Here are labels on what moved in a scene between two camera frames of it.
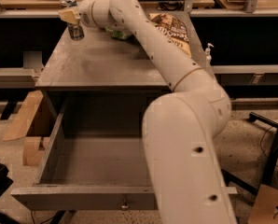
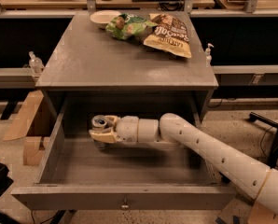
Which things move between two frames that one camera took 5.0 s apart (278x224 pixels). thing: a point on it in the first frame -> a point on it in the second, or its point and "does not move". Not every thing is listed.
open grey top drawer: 91,157 does not move
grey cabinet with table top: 100,78 does not move
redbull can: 75,31 -> 99,123
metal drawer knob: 125,203 does not move
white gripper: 84,12 -> 127,129
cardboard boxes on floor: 32,147 does not move
